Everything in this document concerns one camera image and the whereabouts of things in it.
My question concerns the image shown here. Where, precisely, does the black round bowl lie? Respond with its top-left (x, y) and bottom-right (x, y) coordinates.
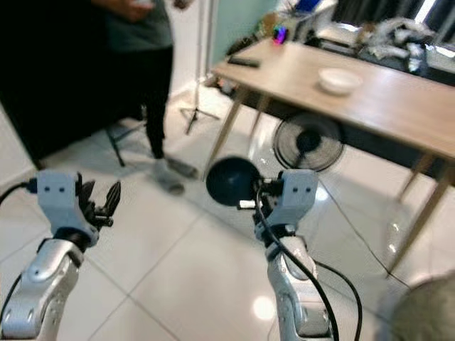
top-left (205, 156), bottom-right (262, 208)

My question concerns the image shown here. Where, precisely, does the black stand leg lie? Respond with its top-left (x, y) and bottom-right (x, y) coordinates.
top-left (105, 126), bottom-right (127, 168)

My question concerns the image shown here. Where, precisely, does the black floor fan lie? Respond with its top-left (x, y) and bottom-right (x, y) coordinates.
top-left (272, 112), bottom-right (346, 173)

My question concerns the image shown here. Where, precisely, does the black tripod stand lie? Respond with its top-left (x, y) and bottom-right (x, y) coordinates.
top-left (180, 80), bottom-right (221, 136)

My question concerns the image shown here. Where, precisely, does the person in dark clothes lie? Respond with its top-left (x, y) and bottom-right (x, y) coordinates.
top-left (92, 0), bottom-right (200, 196)

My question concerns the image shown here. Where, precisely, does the black cloth backdrop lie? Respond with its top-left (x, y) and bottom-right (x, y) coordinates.
top-left (0, 0), bottom-right (150, 171)

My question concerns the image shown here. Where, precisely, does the black remote control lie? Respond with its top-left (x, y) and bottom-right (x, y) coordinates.
top-left (226, 55), bottom-right (262, 69)

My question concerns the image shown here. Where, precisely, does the white shallow bowl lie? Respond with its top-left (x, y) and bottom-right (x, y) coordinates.
top-left (318, 67), bottom-right (363, 97)

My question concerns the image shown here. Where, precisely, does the wooden dining table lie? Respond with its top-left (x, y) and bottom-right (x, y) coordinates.
top-left (203, 37), bottom-right (455, 278)

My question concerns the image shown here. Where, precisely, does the small colourful glowing gadget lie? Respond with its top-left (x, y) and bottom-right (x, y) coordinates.
top-left (272, 25), bottom-right (289, 45)

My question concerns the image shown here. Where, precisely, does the grey blurred rounded object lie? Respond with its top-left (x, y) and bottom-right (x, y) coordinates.
top-left (378, 278), bottom-right (455, 341)

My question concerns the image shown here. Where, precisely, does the blue bag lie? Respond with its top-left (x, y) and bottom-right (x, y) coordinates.
top-left (295, 0), bottom-right (324, 13)

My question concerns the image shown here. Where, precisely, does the grey white equipment heap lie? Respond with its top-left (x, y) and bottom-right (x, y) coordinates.
top-left (363, 18), bottom-right (455, 75)

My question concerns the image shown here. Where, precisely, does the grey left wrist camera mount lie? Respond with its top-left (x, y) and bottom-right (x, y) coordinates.
top-left (36, 169), bottom-right (97, 246)

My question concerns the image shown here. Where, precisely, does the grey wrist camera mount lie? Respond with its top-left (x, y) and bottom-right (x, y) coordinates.
top-left (36, 169), bottom-right (97, 246)
top-left (277, 169), bottom-right (319, 228)

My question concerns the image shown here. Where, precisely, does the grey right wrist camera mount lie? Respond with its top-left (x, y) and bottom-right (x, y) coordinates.
top-left (277, 169), bottom-right (319, 228)

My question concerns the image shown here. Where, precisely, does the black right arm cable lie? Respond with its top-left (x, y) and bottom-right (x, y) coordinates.
top-left (255, 185), bottom-right (363, 341)

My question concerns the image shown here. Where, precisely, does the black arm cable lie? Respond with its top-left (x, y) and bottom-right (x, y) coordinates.
top-left (0, 179), bottom-right (40, 207)
top-left (255, 185), bottom-right (363, 341)

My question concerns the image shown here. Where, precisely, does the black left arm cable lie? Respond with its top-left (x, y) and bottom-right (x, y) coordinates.
top-left (0, 179), bottom-right (40, 207)

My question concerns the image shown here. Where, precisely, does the thin black floor cable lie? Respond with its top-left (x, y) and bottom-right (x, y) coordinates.
top-left (316, 181), bottom-right (412, 291)

